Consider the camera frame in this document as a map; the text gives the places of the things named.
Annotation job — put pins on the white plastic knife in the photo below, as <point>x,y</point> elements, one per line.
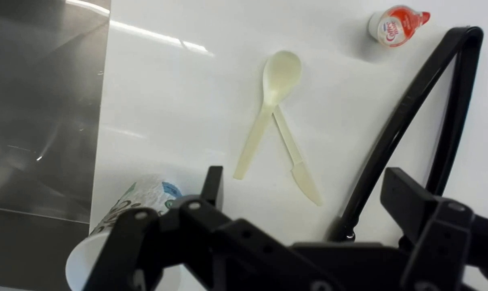
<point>303,179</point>

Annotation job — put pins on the creamer cup with red lid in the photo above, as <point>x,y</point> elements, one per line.
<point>391,27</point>

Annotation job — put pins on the white plastic spoon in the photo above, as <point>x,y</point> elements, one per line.
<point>280,74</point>

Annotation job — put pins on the black plastic tongs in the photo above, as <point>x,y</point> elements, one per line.
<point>403,124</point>

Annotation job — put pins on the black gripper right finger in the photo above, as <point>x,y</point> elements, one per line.
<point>448,243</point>

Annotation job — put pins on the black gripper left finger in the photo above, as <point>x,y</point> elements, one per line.
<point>189,248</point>

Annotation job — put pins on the stainless steel sink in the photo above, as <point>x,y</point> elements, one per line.
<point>39,135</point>

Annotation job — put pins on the printed paper cup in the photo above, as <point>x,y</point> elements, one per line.
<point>147,195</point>

